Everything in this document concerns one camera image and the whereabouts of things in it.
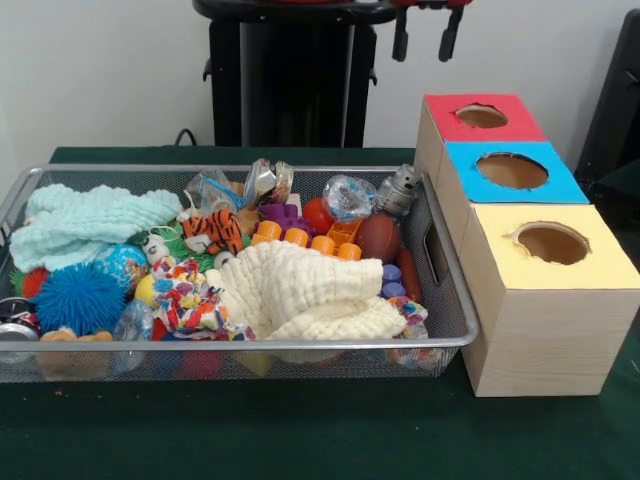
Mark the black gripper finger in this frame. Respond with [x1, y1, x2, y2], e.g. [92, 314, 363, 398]
[438, 6, 463, 64]
[391, 6, 412, 63]

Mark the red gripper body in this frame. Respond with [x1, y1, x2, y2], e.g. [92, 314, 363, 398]
[391, 0, 470, 9]

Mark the cream muslin cloth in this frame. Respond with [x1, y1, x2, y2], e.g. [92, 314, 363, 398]
[204, 239, 408, 342]

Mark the colourful dotted cloth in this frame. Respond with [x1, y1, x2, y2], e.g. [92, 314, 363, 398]
[387, 294, 430, 342]
[148, 256, 258, 343]

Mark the wooden box with three holes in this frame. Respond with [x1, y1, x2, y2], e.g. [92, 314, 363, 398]
[413, 92, 640, 399]

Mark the silver toy robot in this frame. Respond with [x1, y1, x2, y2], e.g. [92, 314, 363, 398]
[373, 163, 424, 222]

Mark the black chair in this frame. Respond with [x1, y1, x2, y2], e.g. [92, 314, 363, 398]
[573, 8, 640, 174]

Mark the brown toy football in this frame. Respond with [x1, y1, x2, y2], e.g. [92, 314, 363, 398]
[355, 213, 403, 266]

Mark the orange toy building block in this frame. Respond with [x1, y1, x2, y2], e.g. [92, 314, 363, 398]
[249, 218, 364, 263]

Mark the tiger plush toy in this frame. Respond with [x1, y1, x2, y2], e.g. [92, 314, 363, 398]
[180, 208, 245, 256]

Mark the globe print ball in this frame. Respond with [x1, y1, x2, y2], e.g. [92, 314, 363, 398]
[92, 243, 150, 295]

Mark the mint green muslin cloth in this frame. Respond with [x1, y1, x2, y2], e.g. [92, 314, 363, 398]
[8, 182, 184, 274]

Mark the dark green tablecloth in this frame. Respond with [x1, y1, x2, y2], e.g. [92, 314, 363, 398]
[0, 146, 640, 480]

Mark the blue spiky rubber ball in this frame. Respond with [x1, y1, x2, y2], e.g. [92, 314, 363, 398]
[30, 262, 127, 337]

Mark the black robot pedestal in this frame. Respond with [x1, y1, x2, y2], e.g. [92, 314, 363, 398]
[192, 0, 402, 148]

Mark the silver wire mesh bin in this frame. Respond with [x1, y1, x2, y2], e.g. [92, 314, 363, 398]
[0, 163, 481, 385]

